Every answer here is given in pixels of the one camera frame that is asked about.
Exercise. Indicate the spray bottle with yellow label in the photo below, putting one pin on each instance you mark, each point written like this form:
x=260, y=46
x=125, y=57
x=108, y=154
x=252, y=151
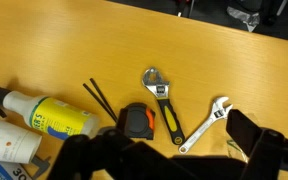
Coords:
x=57, y=118

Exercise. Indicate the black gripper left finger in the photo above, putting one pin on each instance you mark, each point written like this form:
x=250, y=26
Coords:
x=117, y=160

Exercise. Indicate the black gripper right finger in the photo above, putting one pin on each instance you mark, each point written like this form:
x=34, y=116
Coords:
x=270, y=156

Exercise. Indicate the silver adjustable wrench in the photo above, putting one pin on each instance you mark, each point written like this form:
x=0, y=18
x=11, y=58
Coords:
x=200, y=130

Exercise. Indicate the black tape measure orange button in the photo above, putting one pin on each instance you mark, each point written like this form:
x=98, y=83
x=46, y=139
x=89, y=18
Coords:
x=135, y=120

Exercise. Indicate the yellow black adjustable wrench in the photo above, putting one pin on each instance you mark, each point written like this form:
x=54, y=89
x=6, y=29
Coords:
x=170, y=120

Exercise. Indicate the white paper cup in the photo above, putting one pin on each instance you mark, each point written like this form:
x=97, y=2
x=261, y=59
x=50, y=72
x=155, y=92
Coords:
x=7, y=141

